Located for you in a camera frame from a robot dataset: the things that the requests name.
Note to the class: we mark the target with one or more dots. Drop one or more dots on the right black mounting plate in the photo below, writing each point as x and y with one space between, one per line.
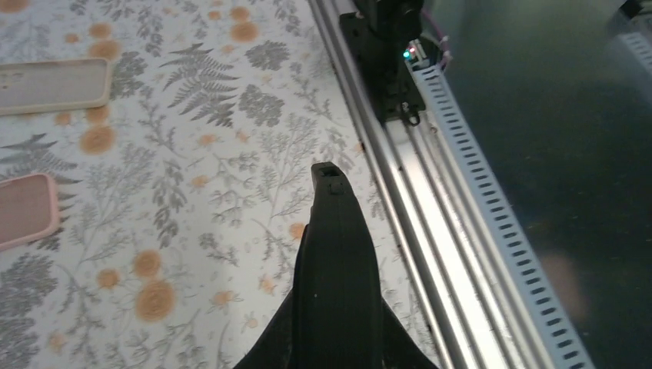
389 41

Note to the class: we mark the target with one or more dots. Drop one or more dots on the floral patterned table mat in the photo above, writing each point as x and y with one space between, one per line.
184 199

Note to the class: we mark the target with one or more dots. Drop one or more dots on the beige phone case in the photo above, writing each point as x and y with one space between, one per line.
46 86

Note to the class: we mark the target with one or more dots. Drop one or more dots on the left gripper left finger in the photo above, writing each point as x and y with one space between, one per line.
273 349

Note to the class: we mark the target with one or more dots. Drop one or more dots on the pink phone case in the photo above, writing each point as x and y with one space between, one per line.
29 209

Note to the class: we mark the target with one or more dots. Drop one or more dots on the aluminium rail base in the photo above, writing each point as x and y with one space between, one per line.
482 290

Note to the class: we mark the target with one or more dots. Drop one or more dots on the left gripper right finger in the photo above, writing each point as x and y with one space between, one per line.
398 349

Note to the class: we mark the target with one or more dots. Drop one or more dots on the black phone case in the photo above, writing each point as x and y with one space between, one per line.
337 317

